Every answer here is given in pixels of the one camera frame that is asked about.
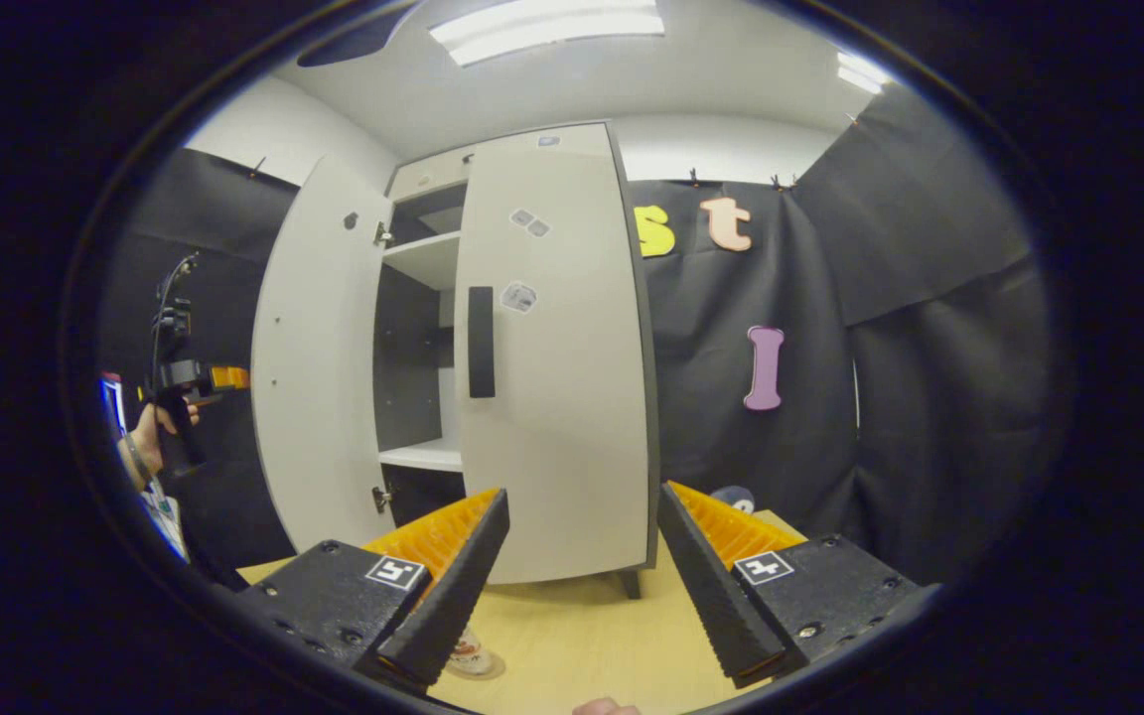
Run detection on white printed board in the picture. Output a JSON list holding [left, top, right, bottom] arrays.
[[99, 372, 192, 563]]

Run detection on long ceiling light panel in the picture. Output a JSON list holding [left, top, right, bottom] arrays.
[[429, 0, 667, 69]]

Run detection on white cabinet door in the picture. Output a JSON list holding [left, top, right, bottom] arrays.
[[250, 153, 395, 555], [452, 123, 658, 587]]

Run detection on white cabinet with shelves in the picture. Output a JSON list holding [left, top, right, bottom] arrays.
[[373, 121, 664, 602]]

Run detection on black backdrop cloth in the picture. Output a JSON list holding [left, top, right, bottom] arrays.
[[100, 94, 1070, 589]]

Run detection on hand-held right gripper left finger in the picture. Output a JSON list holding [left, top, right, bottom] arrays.
[[232, 484, 510, 688]]

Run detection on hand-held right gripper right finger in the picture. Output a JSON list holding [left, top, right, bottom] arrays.
[[656, 481, 942, 690]]

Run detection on clear bottle with red label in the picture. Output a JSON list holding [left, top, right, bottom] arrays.
[[447, 625, 496, 679]]

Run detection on round brown coaster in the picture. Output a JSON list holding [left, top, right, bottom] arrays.
[[447, 649, 508, 682]]

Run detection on small ceiling light panel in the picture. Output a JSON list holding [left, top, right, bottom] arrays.
[[834, 51, 892, 96]]

